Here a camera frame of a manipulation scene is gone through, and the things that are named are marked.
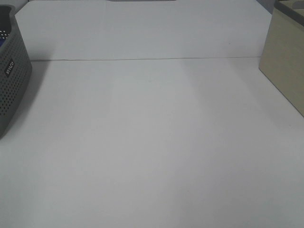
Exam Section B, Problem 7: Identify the grey perforated plastic basket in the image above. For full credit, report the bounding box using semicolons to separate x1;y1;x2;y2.
0;5;32;135

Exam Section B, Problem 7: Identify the beige storage box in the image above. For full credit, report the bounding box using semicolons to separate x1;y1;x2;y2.
259;0;304;114

